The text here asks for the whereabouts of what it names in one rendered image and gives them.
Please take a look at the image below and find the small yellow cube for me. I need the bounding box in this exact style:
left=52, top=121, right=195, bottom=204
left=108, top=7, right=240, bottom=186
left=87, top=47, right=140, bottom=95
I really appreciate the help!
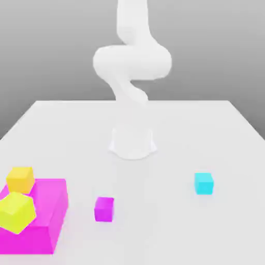
left=0, top=191, right=37, bottom=235

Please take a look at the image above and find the small orange cube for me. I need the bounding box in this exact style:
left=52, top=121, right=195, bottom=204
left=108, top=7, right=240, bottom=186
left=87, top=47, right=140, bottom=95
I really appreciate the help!
left=6, top=167, right=35, bottom=195

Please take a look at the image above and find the small purple cube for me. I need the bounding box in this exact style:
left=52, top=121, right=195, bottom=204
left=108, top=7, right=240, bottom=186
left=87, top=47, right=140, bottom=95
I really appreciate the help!
left=94, top=197, right=115, bottom=223

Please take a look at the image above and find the large magenta box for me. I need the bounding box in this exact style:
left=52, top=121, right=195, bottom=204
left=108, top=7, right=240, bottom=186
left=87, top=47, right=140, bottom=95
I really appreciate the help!
left=0, top=178, right=69, bottom=255

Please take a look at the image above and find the small cyan cube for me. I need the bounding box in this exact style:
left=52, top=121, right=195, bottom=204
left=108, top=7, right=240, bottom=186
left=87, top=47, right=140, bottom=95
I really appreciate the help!
left=194, top=172, right=214, bottom=196

